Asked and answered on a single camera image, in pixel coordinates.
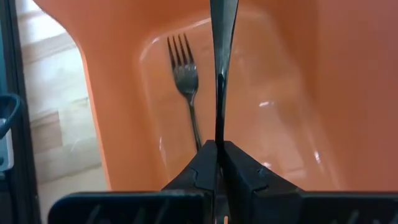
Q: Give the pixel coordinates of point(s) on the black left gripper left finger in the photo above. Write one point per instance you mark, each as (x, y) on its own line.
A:
(186, 202)

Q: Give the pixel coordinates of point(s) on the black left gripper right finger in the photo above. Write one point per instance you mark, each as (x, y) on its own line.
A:
(264, 202)

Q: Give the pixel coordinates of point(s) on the black metal fork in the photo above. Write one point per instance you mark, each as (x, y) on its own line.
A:
(186, 77)
(223, 40)

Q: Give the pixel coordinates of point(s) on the orange plastic bin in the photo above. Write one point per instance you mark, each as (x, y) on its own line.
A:
(311, 93)

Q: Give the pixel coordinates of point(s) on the black metal rig frame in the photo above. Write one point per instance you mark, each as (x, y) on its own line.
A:
(20, 77)

